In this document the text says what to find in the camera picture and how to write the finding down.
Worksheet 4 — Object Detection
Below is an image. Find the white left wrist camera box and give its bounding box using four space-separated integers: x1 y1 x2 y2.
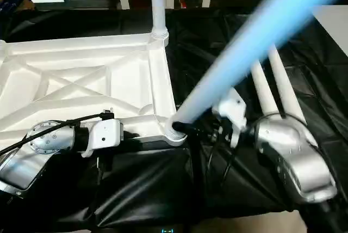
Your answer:
81 118 125 159

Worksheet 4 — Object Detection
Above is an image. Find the white plastic table leg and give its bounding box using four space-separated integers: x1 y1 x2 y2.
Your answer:
151 0 170 47
268 45 308 125
251 61 282 115
165 0 348 146

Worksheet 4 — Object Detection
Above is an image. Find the black mat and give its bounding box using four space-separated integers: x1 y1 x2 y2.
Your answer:
0 7 348 228

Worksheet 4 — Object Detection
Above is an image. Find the white plastic table top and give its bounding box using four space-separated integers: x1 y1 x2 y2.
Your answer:
0 33 188 148

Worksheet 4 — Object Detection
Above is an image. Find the white flat board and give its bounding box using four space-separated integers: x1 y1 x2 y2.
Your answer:
312 4 348 54

